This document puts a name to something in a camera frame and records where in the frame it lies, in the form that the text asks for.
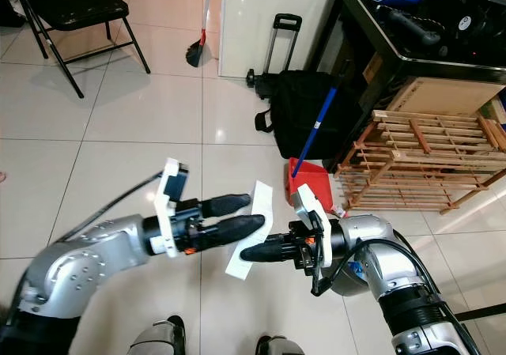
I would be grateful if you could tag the black glass-top desk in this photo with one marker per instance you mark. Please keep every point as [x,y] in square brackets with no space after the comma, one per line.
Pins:
[356,47]

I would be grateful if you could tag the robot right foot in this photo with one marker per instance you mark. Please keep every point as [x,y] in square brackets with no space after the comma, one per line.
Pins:
[281,345]

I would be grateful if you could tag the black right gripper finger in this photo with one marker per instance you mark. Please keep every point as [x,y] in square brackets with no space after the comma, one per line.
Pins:
[269,251]

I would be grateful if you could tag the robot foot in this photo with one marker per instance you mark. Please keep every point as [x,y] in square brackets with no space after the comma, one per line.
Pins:
[160,335]
[281,345]

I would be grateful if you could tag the black red broom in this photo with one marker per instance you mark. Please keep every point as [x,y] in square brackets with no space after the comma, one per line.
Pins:
[196,52]

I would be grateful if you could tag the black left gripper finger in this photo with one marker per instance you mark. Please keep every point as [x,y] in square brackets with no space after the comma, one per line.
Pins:
[233,231]
[225,205]

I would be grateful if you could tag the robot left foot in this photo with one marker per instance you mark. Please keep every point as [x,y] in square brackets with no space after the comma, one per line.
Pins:
[160,335]

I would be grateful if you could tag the black round rubbish bin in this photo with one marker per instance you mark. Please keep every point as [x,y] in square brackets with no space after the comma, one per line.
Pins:
[344,284]

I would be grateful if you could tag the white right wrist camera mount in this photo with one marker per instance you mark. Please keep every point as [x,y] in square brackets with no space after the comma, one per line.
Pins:
[310,205]

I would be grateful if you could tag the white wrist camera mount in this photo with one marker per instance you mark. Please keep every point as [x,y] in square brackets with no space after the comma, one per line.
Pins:
[168,181]
[310,205]

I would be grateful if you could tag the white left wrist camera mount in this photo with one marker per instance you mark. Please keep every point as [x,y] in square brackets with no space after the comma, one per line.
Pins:
[168,181]

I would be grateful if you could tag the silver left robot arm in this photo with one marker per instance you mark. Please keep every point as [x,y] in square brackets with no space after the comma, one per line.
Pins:
[83,264]

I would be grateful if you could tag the flat brown cardboard box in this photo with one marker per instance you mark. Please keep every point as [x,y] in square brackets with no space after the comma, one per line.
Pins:
[451,96]

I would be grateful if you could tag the black trolley bag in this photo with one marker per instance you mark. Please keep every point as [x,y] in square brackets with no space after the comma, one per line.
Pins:
[292,110]

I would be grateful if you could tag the white paper tissue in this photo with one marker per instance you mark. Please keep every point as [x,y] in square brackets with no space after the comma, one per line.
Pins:
[237,266]

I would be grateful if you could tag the black bag white round logo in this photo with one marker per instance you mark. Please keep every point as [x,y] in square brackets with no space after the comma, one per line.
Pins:
[458,37]

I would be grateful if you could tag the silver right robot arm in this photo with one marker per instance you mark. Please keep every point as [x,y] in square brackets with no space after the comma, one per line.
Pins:
[395,268]

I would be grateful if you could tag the wooden slatted shoe rack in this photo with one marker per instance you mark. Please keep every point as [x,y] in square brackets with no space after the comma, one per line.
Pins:
[427,159]

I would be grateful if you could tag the black folding chair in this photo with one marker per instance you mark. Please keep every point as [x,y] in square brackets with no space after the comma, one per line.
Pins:
[87,5]

